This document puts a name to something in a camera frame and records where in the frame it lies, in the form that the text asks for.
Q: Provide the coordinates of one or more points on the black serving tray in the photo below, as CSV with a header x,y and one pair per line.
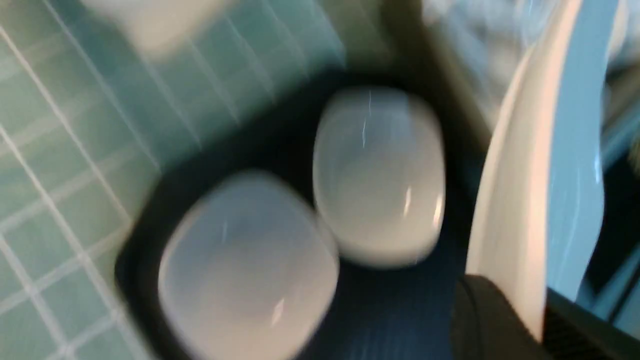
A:
x,y
376,313

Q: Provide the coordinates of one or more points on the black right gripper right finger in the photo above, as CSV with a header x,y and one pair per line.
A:
x,y
572,333

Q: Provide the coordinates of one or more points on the green checkered tablecloth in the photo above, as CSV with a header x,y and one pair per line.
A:
x,y
87,128

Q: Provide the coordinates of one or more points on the large white square plate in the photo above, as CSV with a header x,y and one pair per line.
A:
x,y
540,199

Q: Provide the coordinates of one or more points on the white small dish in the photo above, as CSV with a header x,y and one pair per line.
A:
x,y
379,179
249,273

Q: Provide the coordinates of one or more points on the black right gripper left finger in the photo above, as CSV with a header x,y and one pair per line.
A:
x,y
484,326

